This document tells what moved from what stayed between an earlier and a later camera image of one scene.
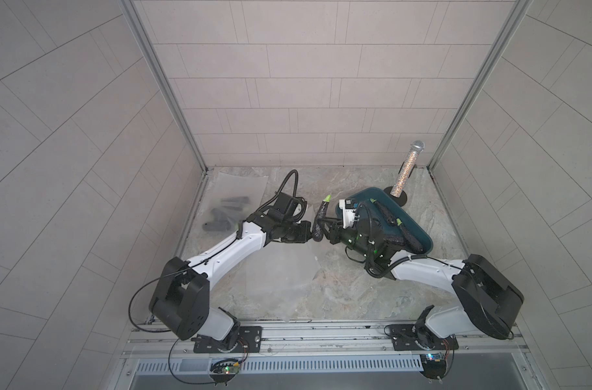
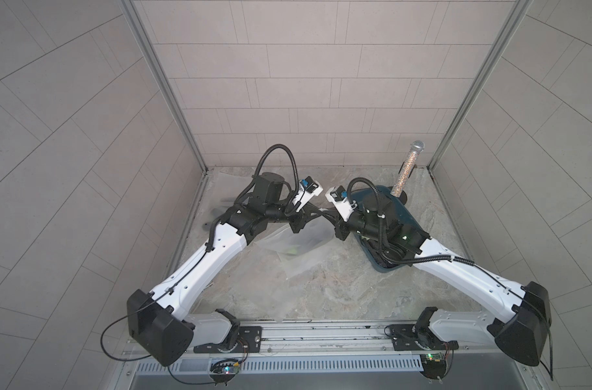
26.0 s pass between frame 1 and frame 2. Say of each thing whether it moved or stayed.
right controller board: stayed
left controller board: stayed
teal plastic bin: moved
